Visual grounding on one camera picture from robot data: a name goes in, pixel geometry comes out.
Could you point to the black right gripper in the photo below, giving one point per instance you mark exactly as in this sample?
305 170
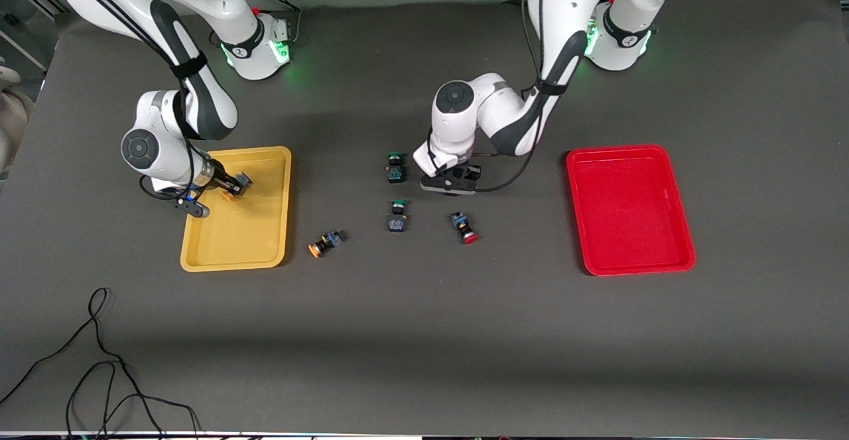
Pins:
223 178

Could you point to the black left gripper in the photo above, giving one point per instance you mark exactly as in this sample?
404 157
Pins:
473 175

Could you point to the yellow push button switch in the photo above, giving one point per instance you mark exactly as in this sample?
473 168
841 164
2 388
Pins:
227 196
329 239

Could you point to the red push button switch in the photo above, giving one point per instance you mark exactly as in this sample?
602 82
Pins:
462 223

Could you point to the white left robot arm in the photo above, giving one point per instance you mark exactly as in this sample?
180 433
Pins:
464 121

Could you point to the yellow plastic tray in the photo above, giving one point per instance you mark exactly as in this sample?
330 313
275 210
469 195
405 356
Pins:
245 234

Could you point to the dark grey table mat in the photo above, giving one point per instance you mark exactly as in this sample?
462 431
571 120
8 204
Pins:
424 334

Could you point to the red plastic tray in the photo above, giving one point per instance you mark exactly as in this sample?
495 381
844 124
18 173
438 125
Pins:
630 211

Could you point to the white rounded object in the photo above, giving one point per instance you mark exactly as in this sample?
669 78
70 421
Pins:
10 121

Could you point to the green push button switch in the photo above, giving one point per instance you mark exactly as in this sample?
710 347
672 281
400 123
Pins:
395 173
397 222

